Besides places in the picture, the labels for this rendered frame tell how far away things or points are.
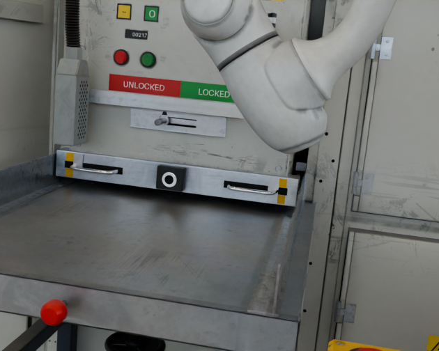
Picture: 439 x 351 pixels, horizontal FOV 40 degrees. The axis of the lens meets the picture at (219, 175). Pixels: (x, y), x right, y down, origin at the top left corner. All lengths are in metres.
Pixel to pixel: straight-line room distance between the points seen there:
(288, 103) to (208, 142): 0.47
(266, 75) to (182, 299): 0.32
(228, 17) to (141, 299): 0.39
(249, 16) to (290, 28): 0.40
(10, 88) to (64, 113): 0.23
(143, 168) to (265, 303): 0.61
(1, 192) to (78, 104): 0.23
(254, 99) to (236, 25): 0.10
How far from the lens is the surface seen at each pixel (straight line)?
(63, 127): 1.27
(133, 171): 1.33
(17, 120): 1.48
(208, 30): 0.83
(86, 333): 1.66
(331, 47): 0.87
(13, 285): 0.87
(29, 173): 1.30
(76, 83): 1.25
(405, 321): 1.49
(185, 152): 1.30
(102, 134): 1.36
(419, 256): 1.44
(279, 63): 0.85
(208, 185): 1.29
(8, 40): 1.45
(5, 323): 1.73
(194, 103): 1.25
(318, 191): 1.42
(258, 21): 0.87
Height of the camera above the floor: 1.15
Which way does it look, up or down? 11 degrees down
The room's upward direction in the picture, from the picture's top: 5 degrees clockwise
